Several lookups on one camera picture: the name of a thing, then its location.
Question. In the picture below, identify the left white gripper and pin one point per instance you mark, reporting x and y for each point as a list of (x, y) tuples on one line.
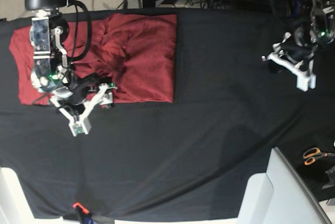
[(299, 60)]

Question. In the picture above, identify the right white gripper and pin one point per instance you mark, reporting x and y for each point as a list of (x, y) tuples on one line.
[(77, 107)]

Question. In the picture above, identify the red long-sleeve T-shirt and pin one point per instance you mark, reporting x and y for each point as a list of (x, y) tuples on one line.
[(136, 51)]

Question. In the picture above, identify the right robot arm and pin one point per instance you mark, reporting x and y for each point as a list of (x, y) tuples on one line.
[(52, 73)]

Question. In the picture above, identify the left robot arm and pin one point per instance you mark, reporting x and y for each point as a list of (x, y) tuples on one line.
[(310, 28)]

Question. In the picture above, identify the blue orange clamp bottom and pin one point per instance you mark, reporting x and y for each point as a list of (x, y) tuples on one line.
[(83, 215)]

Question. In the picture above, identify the black table cloth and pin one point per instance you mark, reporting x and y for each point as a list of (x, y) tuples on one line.
[(185, 161)]

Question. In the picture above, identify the yellow-handled scissors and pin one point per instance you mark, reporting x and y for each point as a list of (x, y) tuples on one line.
[(314, 154)]

